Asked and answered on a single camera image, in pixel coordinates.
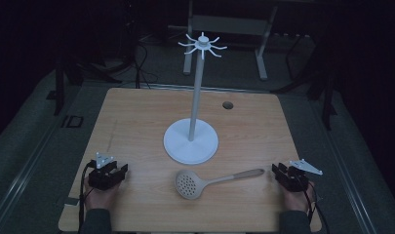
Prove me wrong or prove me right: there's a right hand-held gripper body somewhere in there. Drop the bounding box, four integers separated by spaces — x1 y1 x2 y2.
277 158 324 193

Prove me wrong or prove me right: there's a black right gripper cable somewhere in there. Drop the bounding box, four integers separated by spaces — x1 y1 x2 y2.
302 180 332 234

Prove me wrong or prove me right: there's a grey skimmer with wooden handle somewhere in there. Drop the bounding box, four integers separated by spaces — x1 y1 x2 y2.
175 168 266 201

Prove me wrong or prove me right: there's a black floor cable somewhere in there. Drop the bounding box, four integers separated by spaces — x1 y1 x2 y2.
132 40 160 90

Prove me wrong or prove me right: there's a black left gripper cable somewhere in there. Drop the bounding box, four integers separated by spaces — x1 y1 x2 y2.
77 161 98 234

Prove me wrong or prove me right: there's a black metal stand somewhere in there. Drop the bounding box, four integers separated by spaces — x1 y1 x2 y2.
271 30 338 132
46 52 123 117

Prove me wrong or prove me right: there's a white utensil rack with hooks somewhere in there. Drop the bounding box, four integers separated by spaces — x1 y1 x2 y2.
163 31 228 166

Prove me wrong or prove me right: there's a person's left hand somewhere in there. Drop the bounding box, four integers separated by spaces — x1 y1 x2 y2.
84 179 122 212

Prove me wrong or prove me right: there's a white metal desk frame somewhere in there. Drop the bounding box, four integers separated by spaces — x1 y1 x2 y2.
182 0 279 81

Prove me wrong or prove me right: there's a black floor socket box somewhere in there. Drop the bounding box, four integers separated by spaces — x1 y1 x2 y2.
60 114 85 129

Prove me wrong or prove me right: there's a person's right hand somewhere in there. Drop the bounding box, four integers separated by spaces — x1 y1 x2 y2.
280 184 317 215

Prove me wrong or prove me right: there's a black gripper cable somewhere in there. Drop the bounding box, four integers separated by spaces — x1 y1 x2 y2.
77 161 98 234
302 180 332 234

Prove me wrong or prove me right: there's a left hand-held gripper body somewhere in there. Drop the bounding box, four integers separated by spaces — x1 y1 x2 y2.
87 151 125 191

